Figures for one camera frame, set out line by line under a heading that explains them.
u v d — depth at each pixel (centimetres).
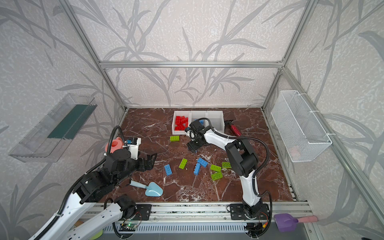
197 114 108
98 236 67
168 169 89
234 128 104
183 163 90
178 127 105
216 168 89
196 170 85
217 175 85
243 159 52
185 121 109
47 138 64
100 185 45
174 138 101
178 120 108
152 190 79
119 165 48
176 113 108
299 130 63
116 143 87
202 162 90
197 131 77
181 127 105
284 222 70
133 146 58
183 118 109
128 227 71
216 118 112
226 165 89
